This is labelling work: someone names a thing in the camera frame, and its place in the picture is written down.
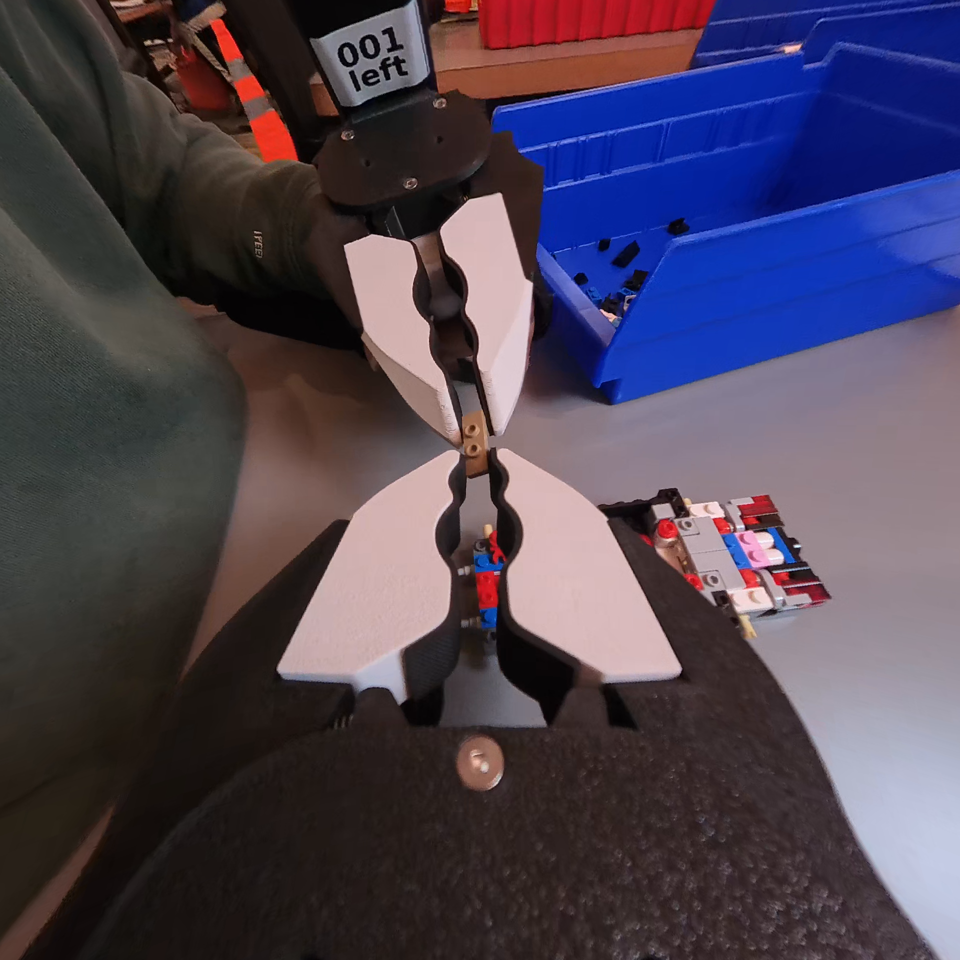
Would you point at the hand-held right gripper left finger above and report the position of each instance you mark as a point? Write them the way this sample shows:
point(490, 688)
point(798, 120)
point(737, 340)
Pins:
point(368, 600)

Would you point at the red plastic bin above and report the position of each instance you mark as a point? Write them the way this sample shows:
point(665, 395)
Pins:
point(600, 18)

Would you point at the person's left forearm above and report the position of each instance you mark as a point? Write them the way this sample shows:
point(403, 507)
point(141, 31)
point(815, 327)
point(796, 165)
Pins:
point(240, 210)

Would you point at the neighbouring wooden desk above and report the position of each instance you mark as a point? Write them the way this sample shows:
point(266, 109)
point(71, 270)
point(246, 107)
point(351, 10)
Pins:
point(570, 68)

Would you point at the partly built lego car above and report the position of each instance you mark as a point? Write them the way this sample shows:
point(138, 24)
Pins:
point(735, 548)

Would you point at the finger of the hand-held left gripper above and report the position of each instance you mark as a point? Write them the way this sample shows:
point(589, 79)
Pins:
point(503, 300)
point(393, 315)

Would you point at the person's green sweatshirt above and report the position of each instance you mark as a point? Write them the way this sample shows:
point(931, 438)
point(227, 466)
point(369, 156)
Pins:
point(90, 450)

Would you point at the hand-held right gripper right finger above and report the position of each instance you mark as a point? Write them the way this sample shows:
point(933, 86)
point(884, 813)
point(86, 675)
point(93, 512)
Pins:
point(593, 600)

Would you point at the small lego bricks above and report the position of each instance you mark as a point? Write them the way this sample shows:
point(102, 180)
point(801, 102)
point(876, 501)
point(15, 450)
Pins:
point(630, 278)

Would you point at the blue plastic bin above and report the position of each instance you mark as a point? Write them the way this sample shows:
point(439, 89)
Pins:
point(840, 27)
point(780, 270)

